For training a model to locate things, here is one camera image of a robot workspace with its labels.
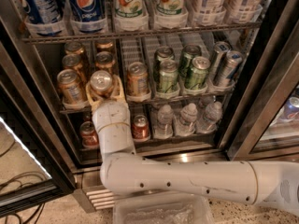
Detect orange can middle left column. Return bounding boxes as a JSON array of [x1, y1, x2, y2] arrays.
[[62, 53, 88, 84]]

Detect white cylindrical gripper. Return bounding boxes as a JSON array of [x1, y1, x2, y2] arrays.
[[85, 75, 130, 133]]

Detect silver can back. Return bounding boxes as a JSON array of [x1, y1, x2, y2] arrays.
[[209, 41, 231, 79]]

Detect water bottle right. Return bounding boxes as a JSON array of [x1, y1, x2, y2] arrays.
[[196, 102, 222, 133]]

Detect green can back right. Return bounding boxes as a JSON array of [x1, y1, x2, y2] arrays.
[[178, 44, 202, 78]]

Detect water bottle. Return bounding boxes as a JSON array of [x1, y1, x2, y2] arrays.
[[196, 102, 222, 133], [175, 103, 198, 136], [154, 105, 174, 139]]

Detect middle wire shelf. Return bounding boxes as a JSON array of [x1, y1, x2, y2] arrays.
[[60, 87, 231, 114]]

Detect blue pepsi bottle left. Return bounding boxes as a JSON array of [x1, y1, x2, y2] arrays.
[[20, 0, 64, 36]]

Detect orange can column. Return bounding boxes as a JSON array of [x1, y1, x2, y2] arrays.
[[64, 41, 89, 63], [90, 70, 114, 98], [57, 69, 87, 105], [95, 40, 114, 52], [62, 53, 88, 84], [127, 62, 150, 97], [95, 51, 116, 74]]

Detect black cables on floor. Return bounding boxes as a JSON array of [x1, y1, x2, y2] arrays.
[[0, 203, 46, 224]]

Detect green can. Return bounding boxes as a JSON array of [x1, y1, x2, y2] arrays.
[[184, 56, 210, 91], [157, 60, 178, 93], [153, 46, 175, 81], [178, 44, 202, 78]]

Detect red can front right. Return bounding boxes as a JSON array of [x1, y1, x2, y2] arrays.
[[132, 115, 150, 140]]

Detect blue pepsi bottle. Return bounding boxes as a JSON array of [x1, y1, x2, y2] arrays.
[[20, 0, 64, 36], [68, 0, 105, 34]]

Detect orange can back left column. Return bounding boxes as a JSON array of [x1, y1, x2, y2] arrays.
[[64, 41, 89, 63]]

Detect closed right fridge door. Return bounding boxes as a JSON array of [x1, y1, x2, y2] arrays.
[[222, 0, 299, 161]]

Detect wire shelf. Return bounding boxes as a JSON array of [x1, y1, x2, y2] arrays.
[[21, 21, 262, 44], [60, 87, 231, 114]]

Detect green can back left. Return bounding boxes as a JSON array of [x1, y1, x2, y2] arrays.
[[153, 46, 175, 81]]

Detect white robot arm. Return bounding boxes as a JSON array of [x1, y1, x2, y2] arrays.
[[88, 84, 299, 216]]

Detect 7up bottle left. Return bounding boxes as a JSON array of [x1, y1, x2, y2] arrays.
[[113, 0, 143, 19]]

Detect orange can front left column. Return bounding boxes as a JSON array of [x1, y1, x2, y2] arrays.
[[57, 69, 87, 105]]

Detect green can front right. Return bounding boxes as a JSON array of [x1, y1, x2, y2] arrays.
[[184, 56, 210, 91]]

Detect red can front left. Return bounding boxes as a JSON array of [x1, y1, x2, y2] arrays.
[[79, 121, 99, 147]]

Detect water bottle left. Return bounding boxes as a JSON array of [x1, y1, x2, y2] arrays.
[[154, 105, 174, 139]]

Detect blue pepsi bottle right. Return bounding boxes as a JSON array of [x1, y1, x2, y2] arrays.
[[68, 0, 105, 34]]

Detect water bottle middle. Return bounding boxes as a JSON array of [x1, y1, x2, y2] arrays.
[[175, 103, 198, 136]]

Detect green can front left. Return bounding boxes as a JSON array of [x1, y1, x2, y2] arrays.
[[157, 60, 178, 93]]

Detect can behind right door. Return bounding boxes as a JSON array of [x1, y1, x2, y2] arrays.
[[279, 96, 299, 121]]

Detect upper wire shelf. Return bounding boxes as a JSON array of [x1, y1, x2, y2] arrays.
[[21, 21, 262, 44]]

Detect red can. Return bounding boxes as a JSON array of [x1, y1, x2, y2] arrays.
[[132, 115, 150, 140], [83, 112, 92, 121], [79, 121, 99, 147]]

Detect silver can front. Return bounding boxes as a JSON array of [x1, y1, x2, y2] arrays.
[[213, 50, 243, 87]]

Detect clear plastic bin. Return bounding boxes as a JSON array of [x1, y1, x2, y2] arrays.
[[113, 192, 215, 224]]

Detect open glass fridge door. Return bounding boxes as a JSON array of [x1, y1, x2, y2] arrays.
[[0, 43, 75, 217]]

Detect silver can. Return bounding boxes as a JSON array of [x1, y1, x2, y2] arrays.
[[213, 50, 243, 87], [209, 41, 231, 79]]

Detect red can back left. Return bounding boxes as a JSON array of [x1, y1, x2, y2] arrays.
[[83, 112, 92, 121]]

